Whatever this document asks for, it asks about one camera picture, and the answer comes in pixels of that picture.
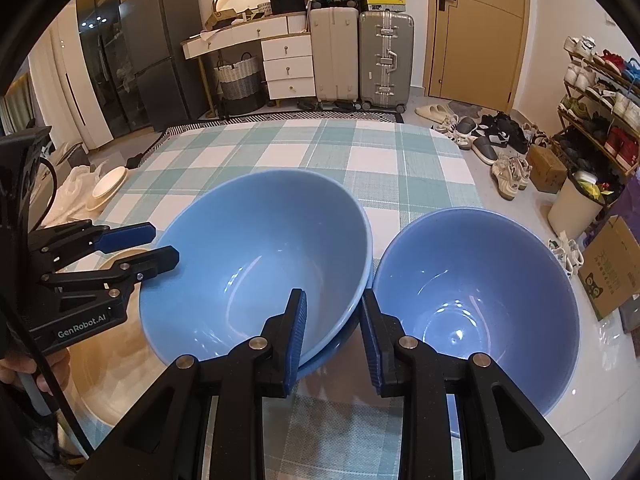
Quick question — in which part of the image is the large printed cardboard box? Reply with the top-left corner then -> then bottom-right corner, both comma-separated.
579,215 -> 640,322

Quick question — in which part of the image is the woven laundry basket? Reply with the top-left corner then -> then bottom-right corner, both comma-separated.
214,52 -> 265,115

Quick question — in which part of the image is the white dressing table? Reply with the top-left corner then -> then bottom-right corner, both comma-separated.
181,10 -> 316,101

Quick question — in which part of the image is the pair of white green sneakers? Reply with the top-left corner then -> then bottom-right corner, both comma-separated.
547,232 -> 585,279

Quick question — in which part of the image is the white trash bin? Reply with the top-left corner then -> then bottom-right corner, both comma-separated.
547,170 -> 606,240

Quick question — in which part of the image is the person's left hand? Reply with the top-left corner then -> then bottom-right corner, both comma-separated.
0,347 -> 72,397

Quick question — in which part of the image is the beige suitcase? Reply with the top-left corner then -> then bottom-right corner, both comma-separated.
308,2 -> 361,109

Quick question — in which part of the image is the wooden door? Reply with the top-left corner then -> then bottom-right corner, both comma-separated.
422,0 -> 531,114

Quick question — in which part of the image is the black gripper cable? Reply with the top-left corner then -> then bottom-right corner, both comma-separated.
0,157 -> 93,458

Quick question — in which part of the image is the white plastic bag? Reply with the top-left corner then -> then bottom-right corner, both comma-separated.
40,162 -> 109,229

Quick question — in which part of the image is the small open cardboard box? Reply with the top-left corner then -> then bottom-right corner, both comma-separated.
205,9 -> 239,29

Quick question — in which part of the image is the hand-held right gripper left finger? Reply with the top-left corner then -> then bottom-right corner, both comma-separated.
82,288 -> 308,480

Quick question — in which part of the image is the dark glass cabinet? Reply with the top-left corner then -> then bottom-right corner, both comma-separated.
75,0 -> 151,139

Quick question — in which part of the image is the silver suitcase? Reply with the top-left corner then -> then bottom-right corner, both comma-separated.
358,10 -> 416,114

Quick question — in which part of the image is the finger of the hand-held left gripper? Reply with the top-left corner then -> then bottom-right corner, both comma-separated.
41,245 -> 180,306
29,220 -> 156,267

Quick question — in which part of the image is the grey refrigerator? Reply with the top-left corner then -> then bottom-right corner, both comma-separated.
118,0 -> 209,134

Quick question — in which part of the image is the cream round plate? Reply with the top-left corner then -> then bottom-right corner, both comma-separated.
70,247 -> 167,429

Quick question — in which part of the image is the scattered shoes group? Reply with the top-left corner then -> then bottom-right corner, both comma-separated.
415,102 -> 551,202

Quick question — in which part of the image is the metal shoe rack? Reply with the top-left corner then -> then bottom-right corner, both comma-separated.
550,35 -> 640,182

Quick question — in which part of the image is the beige curtain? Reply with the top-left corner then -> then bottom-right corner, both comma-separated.
2,72 -> 36,134

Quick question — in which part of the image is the small brown cardboard box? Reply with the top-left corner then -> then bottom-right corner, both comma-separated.
525,144 -> 569,195

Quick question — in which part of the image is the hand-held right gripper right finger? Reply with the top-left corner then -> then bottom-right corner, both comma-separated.
361,289 -> 592,480

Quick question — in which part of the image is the assorted sneakers group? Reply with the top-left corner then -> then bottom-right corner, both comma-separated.
562,35 -> 640,172

